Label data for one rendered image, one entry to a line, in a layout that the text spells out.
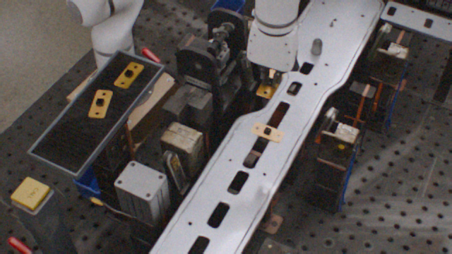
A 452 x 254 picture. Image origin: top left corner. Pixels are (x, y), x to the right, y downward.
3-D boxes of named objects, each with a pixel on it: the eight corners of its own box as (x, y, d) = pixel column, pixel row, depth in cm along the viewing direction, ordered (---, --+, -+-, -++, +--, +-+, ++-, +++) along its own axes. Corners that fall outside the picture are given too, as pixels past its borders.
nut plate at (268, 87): (271, 99, 130) (272, 95, 129) (255, 94, 131) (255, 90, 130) (284, 74, 135) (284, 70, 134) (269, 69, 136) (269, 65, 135)
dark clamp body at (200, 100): (210, 200, 177) (205, 118, 147) (171, 182, 181) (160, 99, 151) (227, 173, 183) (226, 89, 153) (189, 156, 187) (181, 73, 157)
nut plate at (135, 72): (126, 89, 143) (126, 86, 142) (113, 85, 144) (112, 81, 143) (145, 66, 147) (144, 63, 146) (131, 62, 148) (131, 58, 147)
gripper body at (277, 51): (244, 23, 117) (243, 63, 126) (293, 37, 115) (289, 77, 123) (258, 1, 122) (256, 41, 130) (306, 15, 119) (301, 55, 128)
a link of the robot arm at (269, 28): (246, 17, 115) (246, 29, 118) (289, 29, 113) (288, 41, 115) (262, -7, 120) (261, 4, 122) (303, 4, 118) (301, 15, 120)
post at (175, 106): (187, 200, 177) (178, 113, 146) (172, 193, 178) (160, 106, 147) (195, 187, 180) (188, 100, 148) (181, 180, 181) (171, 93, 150)
